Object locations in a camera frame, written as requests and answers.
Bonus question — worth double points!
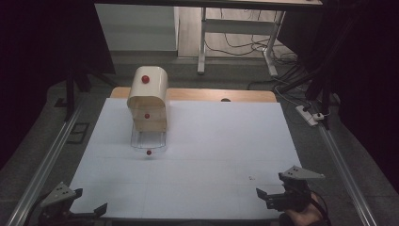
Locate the white desk with metal legs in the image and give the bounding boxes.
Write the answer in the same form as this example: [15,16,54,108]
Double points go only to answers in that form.
[93,0,324,78]

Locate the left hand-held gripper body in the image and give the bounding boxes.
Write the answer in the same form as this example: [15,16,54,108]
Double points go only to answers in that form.
[37,181,83,226]

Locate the white table cover sheet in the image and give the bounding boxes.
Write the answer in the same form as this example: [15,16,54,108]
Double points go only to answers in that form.
[69,97,303,221]

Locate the white wall panel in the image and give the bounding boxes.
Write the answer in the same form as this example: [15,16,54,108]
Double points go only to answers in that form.
[94,3,181,53]

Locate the black curtain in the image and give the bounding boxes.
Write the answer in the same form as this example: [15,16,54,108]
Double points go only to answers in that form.
[277,0,399,192]
[0,0,117,172]

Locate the cream drawer cabinet red knobs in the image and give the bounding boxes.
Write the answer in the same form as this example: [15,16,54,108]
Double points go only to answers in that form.
[126,65,169,133]

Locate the black floor frame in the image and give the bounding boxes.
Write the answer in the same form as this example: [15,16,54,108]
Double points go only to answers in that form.
[66,121,91,145]

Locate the metal floor rail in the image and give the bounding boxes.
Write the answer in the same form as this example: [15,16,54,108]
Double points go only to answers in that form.
[317,124,378,226]
[5,103,83,226]

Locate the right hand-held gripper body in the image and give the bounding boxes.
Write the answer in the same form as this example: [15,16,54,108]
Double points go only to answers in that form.
[265,165,327,214]

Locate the black metal stand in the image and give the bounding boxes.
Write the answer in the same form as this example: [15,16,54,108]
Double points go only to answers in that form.
[63,60,118,122]
[276,0,356,131]

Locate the person's right hand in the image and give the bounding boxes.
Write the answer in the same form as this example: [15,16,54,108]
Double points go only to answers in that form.
[282,191,327,226]

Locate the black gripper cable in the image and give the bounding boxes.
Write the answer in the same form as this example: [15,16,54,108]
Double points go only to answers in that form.
[309,191,333,226]

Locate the white power strip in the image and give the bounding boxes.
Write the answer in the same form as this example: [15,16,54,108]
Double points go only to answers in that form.
[295,105,320,127]

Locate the clear drawer red knob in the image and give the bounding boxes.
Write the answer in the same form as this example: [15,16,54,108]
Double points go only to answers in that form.
[130,122,168,157]

